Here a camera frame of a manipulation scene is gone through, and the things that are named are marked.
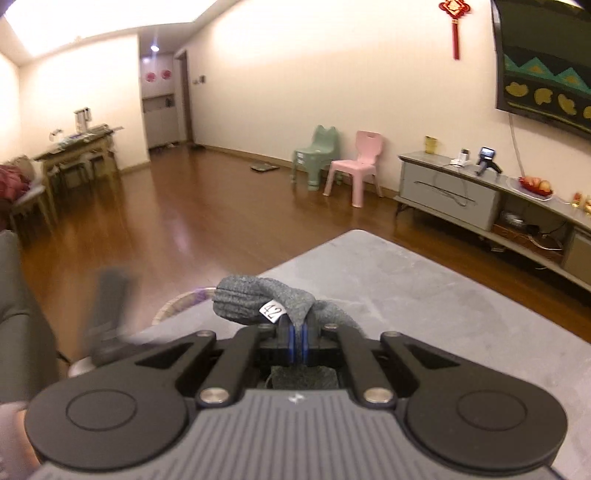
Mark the handheld camera gimbal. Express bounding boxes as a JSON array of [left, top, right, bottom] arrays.
[[475, 147, 502, 176]]

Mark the wicker basket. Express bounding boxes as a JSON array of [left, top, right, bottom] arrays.
[[151, 287, 218, 325]]

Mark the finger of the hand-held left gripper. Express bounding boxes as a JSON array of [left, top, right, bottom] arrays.
[[85, 268, 136, 366]]

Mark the white television cable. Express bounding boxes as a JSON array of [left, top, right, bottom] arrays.
[[508, 113, 526, 179]]

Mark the grey knit garment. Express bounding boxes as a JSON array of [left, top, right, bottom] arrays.
[[212, 275, 365, 393]]

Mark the tangle of cables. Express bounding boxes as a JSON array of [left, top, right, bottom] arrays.
[[493, 210, 568, 254]]

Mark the person's left forearm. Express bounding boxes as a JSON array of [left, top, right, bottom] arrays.
[[0, 401, 38, 480]]

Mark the person's grey clothing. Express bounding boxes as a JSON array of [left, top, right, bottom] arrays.
[[0, 230, 62, 403]]

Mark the red knot wall ornament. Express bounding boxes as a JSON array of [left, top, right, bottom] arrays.
[[438, 0, 472, 61]]

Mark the brown door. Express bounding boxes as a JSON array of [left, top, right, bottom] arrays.
[[174, 48, 193, 147]]

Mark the pink plastic chair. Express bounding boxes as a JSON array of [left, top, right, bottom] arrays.
[[322, 130, 385, 208]]

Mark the long grey television cabinet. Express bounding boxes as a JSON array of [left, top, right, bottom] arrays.
[[394, 150, 591, 294]]

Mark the wooden dining chair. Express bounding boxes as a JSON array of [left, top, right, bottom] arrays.
[[8, 178, 59, 235]]

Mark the wooden dining table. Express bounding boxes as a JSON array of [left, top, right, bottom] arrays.
[[34, 130, 122, 222]]

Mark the white hall cabinet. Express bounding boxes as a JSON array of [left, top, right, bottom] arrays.
[[141, 95, 179, 149]]

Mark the wall-mounted television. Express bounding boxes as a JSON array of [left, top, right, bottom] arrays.
[[490, 0, 591, 139]]

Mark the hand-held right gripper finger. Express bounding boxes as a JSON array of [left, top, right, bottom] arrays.
[[298, 320, 462, 409], [134, 323, 295, 409]]

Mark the plate of fruit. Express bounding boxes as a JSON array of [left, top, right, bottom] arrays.
[[505, 175, 556, 200]]

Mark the green plastic chair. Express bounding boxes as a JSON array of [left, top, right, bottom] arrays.
[[291, 124, 341, 193]]

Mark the black cable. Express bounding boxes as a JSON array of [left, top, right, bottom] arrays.
[[416, 180, 477, 208]]

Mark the red patterned cushion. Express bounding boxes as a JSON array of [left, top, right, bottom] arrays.
[[0, 164, 31, 206]]

